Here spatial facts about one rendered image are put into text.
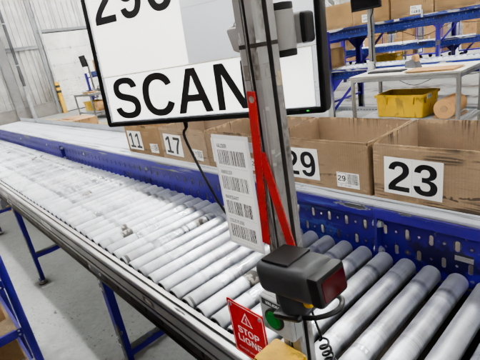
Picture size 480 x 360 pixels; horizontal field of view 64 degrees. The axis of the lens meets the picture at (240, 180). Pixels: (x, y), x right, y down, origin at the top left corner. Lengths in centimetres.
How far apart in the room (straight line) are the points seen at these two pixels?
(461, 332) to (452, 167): 39
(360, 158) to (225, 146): 66
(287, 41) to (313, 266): 30
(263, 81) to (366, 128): 101
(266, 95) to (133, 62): 36
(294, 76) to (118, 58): 37
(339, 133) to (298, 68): 95
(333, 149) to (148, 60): 67
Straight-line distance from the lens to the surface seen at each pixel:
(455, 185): 110
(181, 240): 142
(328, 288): 51
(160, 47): 76
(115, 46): 84
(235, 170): 60
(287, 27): 55
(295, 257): 53
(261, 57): 51
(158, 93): 77
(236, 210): 64
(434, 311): 100
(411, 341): 92
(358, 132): 152
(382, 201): 117
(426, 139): 141
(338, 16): 657
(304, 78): 63
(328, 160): 126
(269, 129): 53
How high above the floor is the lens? 137
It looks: 19 degrees down
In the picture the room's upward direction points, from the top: 10 degrees counter-clockwise
